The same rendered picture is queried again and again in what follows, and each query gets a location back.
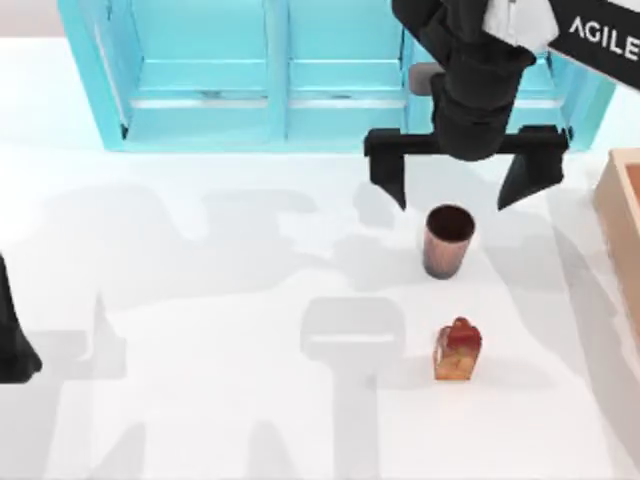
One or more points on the pale grey rounded box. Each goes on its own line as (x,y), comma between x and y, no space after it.
(421,79)

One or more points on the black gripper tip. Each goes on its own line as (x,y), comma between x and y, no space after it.
(15,345)

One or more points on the light blue rack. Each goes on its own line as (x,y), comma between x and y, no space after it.
(210,75)

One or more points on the salmon-coloured box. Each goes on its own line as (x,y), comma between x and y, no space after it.
(622,220)

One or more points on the brown cup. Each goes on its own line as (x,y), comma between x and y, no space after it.
(448,245)

